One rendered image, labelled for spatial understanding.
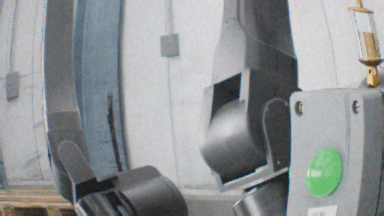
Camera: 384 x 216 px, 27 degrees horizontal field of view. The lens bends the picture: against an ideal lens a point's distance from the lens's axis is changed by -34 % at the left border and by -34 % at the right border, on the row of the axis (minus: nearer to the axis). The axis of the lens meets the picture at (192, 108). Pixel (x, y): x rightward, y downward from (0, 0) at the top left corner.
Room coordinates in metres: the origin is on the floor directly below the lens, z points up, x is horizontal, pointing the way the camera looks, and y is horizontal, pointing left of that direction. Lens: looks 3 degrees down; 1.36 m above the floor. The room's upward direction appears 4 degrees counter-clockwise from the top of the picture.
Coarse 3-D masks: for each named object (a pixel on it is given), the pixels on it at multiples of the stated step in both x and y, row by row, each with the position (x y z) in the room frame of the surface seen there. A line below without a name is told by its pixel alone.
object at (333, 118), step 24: (312, 96) 0.54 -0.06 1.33; (336, 96) 0.52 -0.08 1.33; (360, 96) 0.50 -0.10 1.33; (312, 120) 0.54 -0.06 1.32; (336, 120) 0.52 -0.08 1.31; (360, 120) 0.50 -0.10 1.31; (312, 144) 0.54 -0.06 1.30; (336, 144) 0.52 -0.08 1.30; (360, 144) 0.50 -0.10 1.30; (360, 168) 0.50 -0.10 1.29; (336, 192) 0.52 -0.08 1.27; (360, 192) 0.50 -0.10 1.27
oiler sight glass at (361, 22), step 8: (352, 16) 0.59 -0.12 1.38; (360, 16) 0.58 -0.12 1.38; (368, 16) 0.58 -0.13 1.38; (360, 24) 0.58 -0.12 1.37; (368, 24) 0.58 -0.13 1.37; (360, 32) 0.58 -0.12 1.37; (368, 32) 0.58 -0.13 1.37; (376, 32) 0.59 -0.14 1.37; (360, 40) 0.58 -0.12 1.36; (368, 40) 0.58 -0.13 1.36; (376, 40) 0.58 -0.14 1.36; (360, 48) 0.59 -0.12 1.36; (368, 48) 0.58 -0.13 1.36; (376, 48) 0.58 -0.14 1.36; (360, 56) 0.59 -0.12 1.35; (368, 56) 0.58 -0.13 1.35; (376, 56) 0.58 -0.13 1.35
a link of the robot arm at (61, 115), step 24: (48, 0) 1.25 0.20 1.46; (72, 0) 1.25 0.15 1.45; (48, 24) 1.22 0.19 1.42; (72, 24) 1.22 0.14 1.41; (48, 48) 1.19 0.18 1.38; (72, 48) 1.20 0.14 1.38; (48, 72) 1.17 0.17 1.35; (72, 72) 1.17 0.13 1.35; (48, 96) 1.14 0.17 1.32; (72, 96) 1.15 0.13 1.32; (48, 120) 1.11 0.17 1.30; (72, 120) 1.12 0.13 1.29; (48, 144) 1.10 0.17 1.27; (72, 192) 1.10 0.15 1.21
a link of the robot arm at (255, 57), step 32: (224, 0) 0.90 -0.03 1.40; (256, 0) 0.87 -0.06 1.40; (224, 32) 0.88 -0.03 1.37; (256, 32) 0.85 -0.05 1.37; (288, 32) 0.88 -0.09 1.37; (224, 64) 0.87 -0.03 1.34; (256, 64) 0.84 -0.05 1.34; (288, 64) 0.86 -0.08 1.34; (224, 96) 0.88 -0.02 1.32; (256, 96) 0.83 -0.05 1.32; (288, 96) 0.85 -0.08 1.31; (224, 128) 0.84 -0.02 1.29; (256, 128) 0.82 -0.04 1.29; (224, 160) 0.85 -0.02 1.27; (256, 160) 0.83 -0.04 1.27
